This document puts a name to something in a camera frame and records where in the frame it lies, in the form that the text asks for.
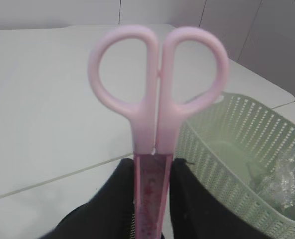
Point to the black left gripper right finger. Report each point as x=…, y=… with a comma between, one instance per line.
x=197, y=214

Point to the clear plastic sheet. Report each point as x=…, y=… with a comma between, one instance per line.
x=277, y=188

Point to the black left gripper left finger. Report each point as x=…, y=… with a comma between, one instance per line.
x=108, y=215

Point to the light green woven basket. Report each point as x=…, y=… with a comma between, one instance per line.
x=227, y=144

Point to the pink scissors with sheath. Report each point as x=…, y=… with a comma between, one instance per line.
x=156, y=120

